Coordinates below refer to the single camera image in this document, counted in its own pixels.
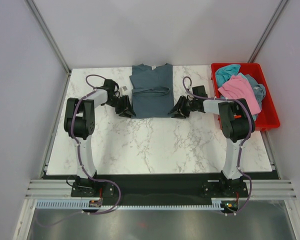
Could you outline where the right aluminium frame post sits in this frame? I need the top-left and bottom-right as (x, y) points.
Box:
(247, 0), (290, 63)

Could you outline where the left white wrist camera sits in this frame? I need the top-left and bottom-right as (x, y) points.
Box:
(119, 86), (128, 92)

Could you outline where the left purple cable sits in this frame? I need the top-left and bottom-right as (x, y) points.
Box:
(34, 74), (122, 227)

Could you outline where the aluminium front rail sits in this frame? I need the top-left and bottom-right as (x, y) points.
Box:
(25, 179), (297, 200)

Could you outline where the white slotted cable duct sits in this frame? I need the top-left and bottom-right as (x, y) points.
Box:
(35, 199), (239, 211)

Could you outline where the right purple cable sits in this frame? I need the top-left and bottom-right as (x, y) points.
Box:
(181, 76), (256, 217)

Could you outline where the left aluminium frame post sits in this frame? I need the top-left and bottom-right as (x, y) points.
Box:
(24, 0), (72, 75)

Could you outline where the teal t shirt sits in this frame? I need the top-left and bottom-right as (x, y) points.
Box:
(215, 64), (241, 88)

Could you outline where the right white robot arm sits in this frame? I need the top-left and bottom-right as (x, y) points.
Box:
(168, 85), (255, 197)

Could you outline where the red plastic bin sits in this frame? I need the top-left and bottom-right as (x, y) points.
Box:
(211, 63), (280, 131)

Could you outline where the pink t shirt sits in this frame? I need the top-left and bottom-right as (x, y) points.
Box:
(218, 73), (262, 115)

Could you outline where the dark blue-grey t shirt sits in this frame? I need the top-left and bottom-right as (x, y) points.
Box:
(129, 63), (174, 119)

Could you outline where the aluminium frame post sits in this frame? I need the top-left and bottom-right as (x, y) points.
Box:
(247, 0), (290, 63)
(24, 0), (72, 75)

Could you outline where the grey-blue t shirt in bin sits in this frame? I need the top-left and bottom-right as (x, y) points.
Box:
(245, 74), (266, 108)

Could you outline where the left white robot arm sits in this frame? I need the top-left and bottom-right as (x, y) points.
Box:
(63, 78), (136, 197)

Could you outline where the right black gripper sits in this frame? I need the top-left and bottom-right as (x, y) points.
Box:
(168, 95), (198, 120)

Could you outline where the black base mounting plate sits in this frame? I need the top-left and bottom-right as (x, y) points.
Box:
(41, 171), (281, 210)

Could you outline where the purple cable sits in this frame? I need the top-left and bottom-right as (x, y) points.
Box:
(181, 76), (256, 217)
(34, 74), (122, 227)

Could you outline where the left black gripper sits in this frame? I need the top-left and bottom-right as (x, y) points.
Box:
(104, 95), (136, 120)

